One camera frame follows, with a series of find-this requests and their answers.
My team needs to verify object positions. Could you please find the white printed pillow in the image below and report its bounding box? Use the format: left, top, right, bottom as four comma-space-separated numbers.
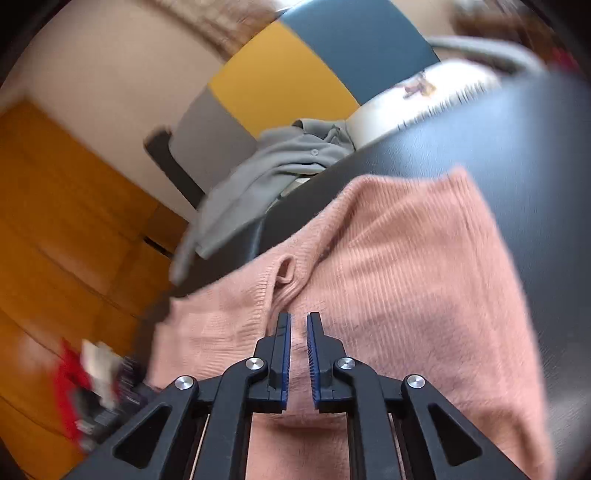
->
346, 60, 502, 148

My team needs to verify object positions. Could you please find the red blurry bundle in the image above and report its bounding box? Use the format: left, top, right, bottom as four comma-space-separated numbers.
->
53, 339, 153, 448

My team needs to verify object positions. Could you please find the grey yellow blue armchair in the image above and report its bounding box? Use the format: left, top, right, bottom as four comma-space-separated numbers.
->
144, 0, 546, 208

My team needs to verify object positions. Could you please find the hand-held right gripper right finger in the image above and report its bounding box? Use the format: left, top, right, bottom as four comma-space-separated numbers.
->
306, 311, 532, 480

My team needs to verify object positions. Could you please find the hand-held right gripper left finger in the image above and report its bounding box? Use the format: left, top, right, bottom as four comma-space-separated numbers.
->
62, 311, 294, 480

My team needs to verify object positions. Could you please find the pink knitted sweater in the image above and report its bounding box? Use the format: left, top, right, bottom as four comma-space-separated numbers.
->
147, 167, 557, 480

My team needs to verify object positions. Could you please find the grey garment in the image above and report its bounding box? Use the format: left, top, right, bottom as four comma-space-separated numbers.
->
168, 117, 358, 287

